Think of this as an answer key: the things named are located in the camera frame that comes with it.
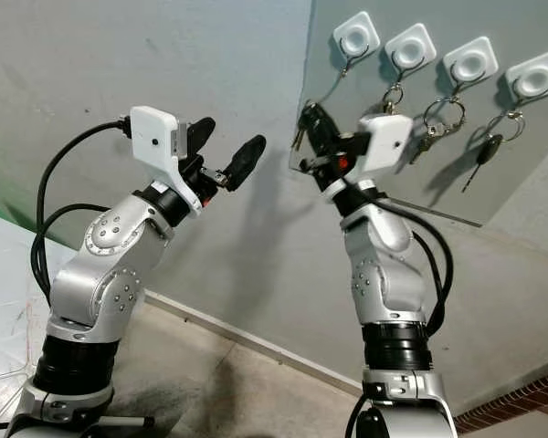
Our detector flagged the white plastic table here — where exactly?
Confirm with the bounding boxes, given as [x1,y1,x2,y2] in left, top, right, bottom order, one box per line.
[0,210,58,434]

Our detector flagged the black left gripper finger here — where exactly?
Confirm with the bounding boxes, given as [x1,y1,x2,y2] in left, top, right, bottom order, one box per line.
[184,116,217,156]
[224,134,268,193]

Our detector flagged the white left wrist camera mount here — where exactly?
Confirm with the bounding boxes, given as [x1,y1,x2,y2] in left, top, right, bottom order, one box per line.
[128,105,191,215]

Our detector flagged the small metal key ring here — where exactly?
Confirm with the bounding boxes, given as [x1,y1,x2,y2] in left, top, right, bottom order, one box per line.
[382,82,405,115]

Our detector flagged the silver key bunch with ring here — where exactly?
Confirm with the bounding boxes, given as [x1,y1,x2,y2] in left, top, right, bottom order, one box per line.
[409,96,467,165]

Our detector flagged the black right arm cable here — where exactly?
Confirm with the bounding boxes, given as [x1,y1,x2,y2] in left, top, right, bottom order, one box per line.
[379,196,456,339]

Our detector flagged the white square wall hook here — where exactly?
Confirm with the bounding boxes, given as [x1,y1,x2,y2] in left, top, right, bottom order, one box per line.
[443,36,500,89]
[384,23,438,76]
[505,52,548,108]
[331,10,382,61]

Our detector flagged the black headed key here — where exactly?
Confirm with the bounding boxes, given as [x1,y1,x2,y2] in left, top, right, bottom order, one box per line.
[461,109,526,194]

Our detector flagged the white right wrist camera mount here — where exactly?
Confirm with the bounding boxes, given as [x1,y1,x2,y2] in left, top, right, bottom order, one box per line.
[356,113,414,179]

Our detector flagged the grey wall panel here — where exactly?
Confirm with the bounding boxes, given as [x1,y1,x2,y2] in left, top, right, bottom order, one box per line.
[288,0,548,229]

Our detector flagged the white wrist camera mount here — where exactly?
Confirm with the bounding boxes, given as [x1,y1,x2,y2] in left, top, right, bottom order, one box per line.
[356,113,414,179]
[128,105,191,215]

